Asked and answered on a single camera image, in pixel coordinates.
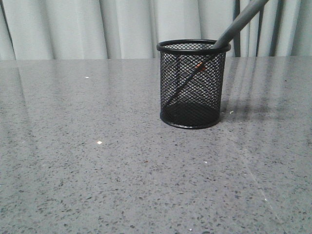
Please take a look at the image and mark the grey orange handled scissors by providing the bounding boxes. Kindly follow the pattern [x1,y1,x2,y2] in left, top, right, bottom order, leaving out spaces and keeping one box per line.
[165,0,268,106]

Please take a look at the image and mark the black mesh pen cup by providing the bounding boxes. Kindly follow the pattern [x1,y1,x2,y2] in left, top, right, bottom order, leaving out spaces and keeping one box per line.
[156,39,231,129]

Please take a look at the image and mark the grey pleated curtain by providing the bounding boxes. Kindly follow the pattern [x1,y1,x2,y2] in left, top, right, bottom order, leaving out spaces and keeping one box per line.
[0,0,312,60]

